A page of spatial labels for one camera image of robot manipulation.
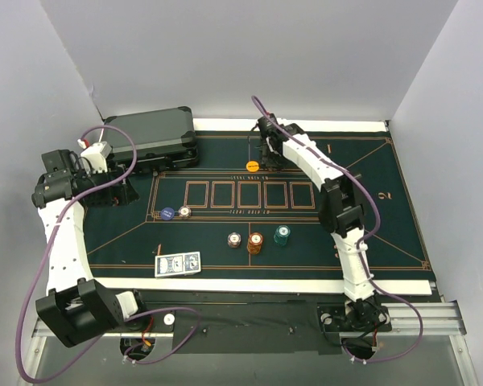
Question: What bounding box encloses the black aluminium poker case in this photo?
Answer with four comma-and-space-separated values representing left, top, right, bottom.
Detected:
104, 106, 199, 175

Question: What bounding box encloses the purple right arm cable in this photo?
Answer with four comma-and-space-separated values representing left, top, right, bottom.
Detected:
250, 95, 424, 365

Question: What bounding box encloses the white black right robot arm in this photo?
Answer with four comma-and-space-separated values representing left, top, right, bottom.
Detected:
255, 115, 390, 331

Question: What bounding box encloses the orange dealer button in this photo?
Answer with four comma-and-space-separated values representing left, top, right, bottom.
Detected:
246, 161, 260, 173

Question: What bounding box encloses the blue playing card deck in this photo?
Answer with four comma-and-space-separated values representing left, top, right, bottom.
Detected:
155, 252, 201, 278

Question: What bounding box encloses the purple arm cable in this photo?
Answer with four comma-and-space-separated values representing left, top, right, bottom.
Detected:
250, 95, 424, 365
14, 125, 202, 383

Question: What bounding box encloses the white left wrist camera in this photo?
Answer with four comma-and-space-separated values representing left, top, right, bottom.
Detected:
77, 139, 112, 175

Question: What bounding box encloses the white blue chip stack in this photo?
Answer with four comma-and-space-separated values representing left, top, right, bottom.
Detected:
227, 232, 242, 248

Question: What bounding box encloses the green blue chip stack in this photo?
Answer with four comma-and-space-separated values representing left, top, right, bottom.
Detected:
274, 225, 291, 247

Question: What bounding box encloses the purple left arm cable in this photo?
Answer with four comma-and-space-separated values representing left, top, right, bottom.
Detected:
14, 125, 202, 383

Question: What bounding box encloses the aluminium mounting rail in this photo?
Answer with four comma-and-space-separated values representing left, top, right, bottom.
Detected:
29, 302, 478, 385

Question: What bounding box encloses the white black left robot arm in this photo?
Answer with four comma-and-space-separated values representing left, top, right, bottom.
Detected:
31, 142, 150, 347

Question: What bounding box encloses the orange red chip stack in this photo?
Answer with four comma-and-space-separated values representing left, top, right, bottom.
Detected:
246, 232, 263, 255

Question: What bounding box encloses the dark green poker mat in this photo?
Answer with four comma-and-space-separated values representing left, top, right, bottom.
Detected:
85, 132, 435, 281

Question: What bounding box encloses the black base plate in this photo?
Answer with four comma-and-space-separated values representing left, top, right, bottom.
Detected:
118, 290, 372, 355

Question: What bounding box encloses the white blue poker chip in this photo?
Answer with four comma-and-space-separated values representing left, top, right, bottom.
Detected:
178, 206, 192, 219

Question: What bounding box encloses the blue blind button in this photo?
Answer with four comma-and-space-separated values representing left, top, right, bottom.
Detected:
159, 207, 175, 221

